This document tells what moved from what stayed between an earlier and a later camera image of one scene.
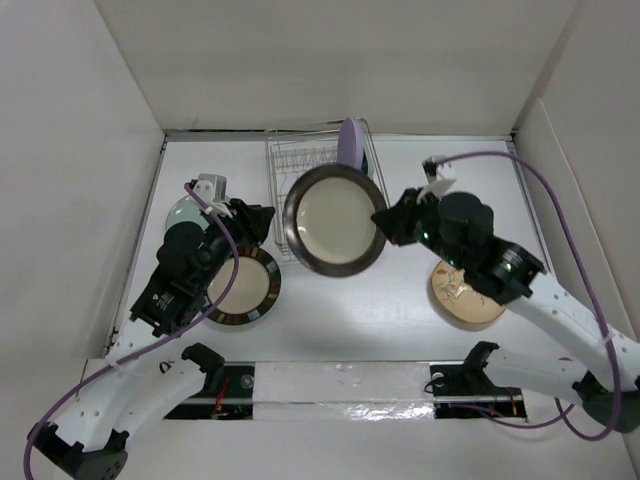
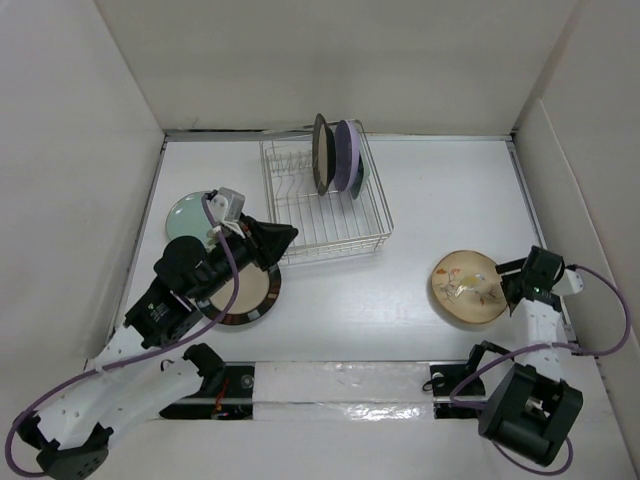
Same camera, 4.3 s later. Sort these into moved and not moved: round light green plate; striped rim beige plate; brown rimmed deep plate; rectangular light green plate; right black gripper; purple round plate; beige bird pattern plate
Moved: brown rimmed deep plate; rectangular light green plate; right black gripper
Not moved: striped rim beige plate; purple round plate; round light green plate; beige bird pattern plate
